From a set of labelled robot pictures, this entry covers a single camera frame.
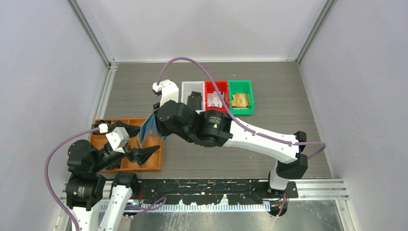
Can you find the white plastic bin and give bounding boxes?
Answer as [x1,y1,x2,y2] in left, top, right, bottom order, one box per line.
[180,81,205,113]

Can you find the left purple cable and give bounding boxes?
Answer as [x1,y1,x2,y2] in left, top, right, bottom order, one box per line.
[44,124,166,231]

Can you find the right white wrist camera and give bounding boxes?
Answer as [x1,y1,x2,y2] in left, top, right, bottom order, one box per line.
[152,79,179,107]

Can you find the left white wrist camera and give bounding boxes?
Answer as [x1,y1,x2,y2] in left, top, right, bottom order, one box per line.
[105,127,130,154]

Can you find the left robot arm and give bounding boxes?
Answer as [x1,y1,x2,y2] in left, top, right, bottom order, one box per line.
[65,120,160,231]

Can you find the gold cards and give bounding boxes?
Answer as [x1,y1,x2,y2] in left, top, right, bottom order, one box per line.
[232,93,249,109]

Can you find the red plastic bin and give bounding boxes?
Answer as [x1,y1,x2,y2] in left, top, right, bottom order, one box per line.
[204,80,230,113]

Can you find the pink white cards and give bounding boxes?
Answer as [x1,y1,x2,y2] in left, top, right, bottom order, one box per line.
[206,91,225,108]

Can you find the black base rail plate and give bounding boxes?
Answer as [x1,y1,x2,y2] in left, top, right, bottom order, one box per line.
[130,179,298,205]

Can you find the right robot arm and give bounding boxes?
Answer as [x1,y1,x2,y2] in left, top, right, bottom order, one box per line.
[153,100,308,198]

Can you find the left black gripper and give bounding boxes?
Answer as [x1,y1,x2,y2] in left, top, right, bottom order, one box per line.
[91,119,160,171]

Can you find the orange wooden divider tray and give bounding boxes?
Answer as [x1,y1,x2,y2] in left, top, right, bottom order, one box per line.
[89,118,164,174]

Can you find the black card stack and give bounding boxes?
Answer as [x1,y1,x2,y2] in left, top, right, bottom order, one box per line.
[187,91,203,111]

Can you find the green plastic bin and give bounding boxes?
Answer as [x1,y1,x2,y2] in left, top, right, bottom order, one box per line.
[228,80,255,116]

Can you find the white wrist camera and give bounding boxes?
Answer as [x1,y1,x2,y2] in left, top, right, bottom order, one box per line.
[152,79,179,107]
[105,127,130,154]

